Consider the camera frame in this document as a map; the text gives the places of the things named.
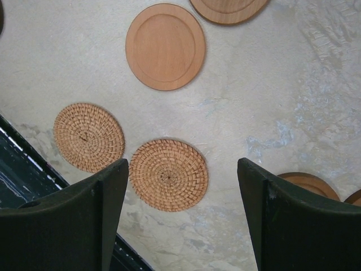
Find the woven rattan coaster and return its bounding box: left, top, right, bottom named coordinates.
left=129, top=138, right=209, bottom=212
left=53, top=103, right=125, bottom=173

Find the light wood coaster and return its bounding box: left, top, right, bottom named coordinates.
left=190, top=0, right=270, bottom=25
left=125, top=3, right=206, bottom=91

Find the dark walnut coaster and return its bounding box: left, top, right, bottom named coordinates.
left=0, top=1, right=4, bottom=35

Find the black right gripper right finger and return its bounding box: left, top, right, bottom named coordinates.
left=237, top=158, right=360, bottom=270

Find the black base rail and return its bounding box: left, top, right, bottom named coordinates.
left=1, top=116, right=153, bottom=270

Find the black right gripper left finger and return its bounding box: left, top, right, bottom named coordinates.
left=1, top=159, right=129, bottom=270

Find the ringed brown wood coaster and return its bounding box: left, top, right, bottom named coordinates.
left=278, top=172, right=340, bottom=201

